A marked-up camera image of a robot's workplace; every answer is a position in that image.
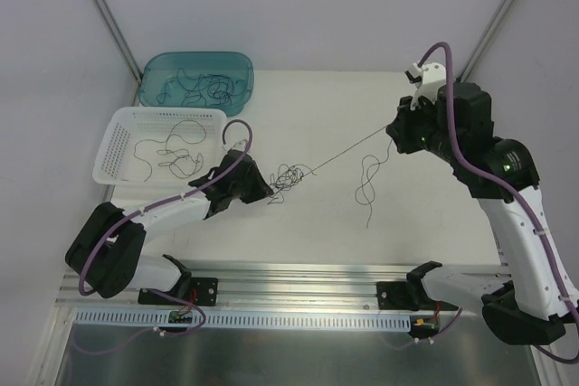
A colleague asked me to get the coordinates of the left aluminium frame post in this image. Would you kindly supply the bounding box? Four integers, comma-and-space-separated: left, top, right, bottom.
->
91, 0, 143, 85

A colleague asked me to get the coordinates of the teal translucent plastic tub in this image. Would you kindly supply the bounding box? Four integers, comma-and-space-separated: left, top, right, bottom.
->
138, 52, 254, 118

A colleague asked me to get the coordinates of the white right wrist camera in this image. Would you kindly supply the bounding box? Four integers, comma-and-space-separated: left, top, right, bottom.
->
404, 62, 447, 110

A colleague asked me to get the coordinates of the black white striped cable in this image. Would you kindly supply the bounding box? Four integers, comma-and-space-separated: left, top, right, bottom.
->
156, 150, 205, 178

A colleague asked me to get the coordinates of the separated thin dark cable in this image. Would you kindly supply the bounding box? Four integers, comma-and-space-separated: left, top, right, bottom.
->
156, 67, 248, 107

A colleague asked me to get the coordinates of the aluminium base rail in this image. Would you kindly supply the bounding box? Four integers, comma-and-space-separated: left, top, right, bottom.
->
53, 261, 512, 317

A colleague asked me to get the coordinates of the aluminium frame post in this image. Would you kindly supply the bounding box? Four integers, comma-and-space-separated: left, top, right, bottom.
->
91, 0, 143, 85
456, 0, 517, 82

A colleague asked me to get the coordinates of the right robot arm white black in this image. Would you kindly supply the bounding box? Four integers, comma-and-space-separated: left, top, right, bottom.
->
386, 83, 578, 346

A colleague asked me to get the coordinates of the white perforated plastic basket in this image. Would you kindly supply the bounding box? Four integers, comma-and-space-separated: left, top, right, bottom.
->
92, 107, 226, 187

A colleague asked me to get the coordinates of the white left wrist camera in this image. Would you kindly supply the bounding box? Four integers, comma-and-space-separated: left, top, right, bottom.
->
224, 139, 248, 152

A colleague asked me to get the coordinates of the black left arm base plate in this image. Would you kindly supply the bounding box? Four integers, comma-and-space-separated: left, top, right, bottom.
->
138, 276, 219, 306

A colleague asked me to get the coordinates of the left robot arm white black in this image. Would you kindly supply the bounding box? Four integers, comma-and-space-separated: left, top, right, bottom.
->
64, 150, 273, 304

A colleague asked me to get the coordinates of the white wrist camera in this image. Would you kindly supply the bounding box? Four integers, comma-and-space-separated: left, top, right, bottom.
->
404, 62, 447, 110
224, 139, 248, 152

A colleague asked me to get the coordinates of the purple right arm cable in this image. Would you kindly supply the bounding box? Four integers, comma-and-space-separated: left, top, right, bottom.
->
415, 42, 579, 363

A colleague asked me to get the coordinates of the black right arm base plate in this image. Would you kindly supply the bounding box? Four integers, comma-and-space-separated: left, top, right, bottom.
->
375, 281, 436, 312

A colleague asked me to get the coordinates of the right aluminium frame post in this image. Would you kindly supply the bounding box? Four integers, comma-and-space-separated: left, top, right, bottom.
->
456, 0, 517, 82

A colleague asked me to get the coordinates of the white slotted cable duct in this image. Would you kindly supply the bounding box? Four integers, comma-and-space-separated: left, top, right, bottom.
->
74, 308, 411, 333

